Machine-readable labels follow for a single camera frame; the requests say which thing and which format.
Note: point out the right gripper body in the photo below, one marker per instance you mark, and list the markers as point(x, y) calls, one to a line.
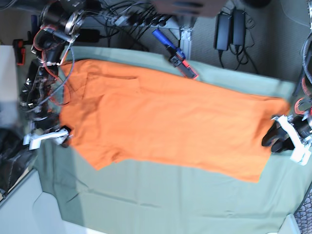
point(62, 136)

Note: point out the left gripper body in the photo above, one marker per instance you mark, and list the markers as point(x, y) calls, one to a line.
point(302, 128)

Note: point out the orange T-shirt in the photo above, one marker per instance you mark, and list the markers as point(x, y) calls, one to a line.
point(119, 112)

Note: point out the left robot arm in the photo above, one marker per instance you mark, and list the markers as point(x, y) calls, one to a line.
point(294, 131)

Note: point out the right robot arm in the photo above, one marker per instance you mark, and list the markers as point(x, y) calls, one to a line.
point(60, 22)

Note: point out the black plastic bag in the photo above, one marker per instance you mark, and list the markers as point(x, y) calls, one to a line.
point(14, 159)

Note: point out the red black clamp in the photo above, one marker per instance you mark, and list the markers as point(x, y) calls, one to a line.
point(19, 51)

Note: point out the green table cloth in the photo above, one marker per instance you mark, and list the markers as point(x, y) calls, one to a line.
point(132, 197)

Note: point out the black power adapter left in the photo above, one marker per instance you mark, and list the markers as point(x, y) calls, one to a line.
point(222, 32)

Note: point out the black power adapter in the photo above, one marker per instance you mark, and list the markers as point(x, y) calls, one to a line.
point(239, 27)
point(222, 32)

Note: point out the black power adapter right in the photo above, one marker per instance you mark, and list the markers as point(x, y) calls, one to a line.
point(239, 27)

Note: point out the aluminium table leg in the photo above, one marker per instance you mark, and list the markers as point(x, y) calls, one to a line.
point(185, 42)

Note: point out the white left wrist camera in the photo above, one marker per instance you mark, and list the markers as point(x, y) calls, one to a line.
point(301, 155)

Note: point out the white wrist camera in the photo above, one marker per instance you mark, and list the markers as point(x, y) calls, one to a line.
point(301, 155)
point(33, 141)

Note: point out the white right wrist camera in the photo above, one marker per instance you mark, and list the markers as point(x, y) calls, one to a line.
point(33, 141)

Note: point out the blue handled clamp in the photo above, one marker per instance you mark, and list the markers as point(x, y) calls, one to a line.
point(177, 58)

